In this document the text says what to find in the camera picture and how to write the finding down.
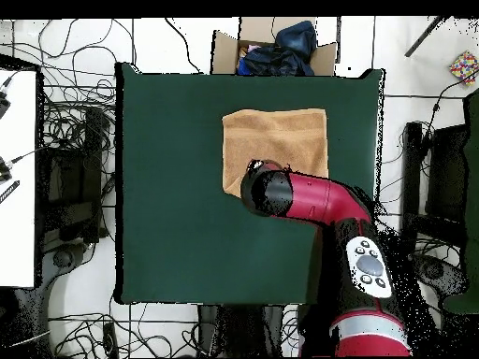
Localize orange terry towel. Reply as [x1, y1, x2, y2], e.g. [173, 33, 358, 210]
[221, 108, 330, 198]

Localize colourful patterned item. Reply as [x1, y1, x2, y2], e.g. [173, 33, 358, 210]
[447, 49, 479, 88]

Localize dark blue clothing pile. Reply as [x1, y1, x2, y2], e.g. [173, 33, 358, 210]
[236, 20, 319, 77]

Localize brown cardboard box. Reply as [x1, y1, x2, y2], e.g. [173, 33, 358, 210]
[210, 16, 340, 77]

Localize dark green table cloth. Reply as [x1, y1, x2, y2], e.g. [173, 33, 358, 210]
[114, 62, 386, 305]

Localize black equipment case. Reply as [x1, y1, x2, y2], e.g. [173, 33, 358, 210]
[36, 106, 111, 244]

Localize black rod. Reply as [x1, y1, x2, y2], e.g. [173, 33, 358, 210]
[403, 15, 449, 58]

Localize grey black floor stand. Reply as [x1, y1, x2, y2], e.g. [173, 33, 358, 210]
[38, 240, 93, 300]

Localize black power strip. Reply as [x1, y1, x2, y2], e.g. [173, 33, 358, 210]
[101, 321, 121, 359]

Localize white side table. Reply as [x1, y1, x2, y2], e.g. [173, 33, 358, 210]
[0, 68, 38, 289]

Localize black strip with white marks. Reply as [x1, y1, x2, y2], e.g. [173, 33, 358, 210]
[0, 179, 21, 205]

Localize long black floor cable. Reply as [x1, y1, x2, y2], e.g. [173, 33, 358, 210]
[164, 17, 203, 75]

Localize black cable with connector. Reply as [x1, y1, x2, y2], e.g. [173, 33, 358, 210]
[422, 68, 479, 147]

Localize black frame stand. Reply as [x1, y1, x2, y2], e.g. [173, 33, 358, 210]
[399, 121, 471, 255]

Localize black equipment with cables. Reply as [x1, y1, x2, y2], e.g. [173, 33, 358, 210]
[411, 253, 469, 300]

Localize black device with cable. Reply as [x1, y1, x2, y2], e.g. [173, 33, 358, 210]
[0, 155, 14, 184]

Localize black camera device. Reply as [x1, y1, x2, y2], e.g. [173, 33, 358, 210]
[0, 89, 12, 121]

